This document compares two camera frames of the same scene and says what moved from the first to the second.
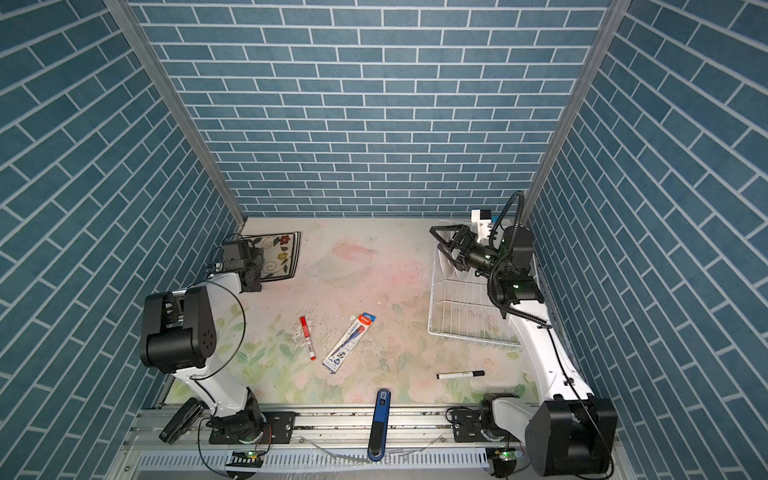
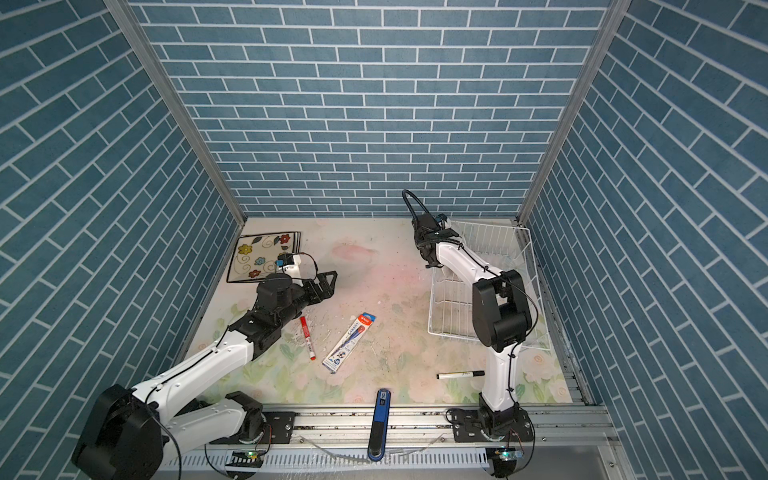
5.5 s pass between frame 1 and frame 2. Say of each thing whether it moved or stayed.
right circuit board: stayed
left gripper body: moved
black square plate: stayed
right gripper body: moved
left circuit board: stayed
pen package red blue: stayed
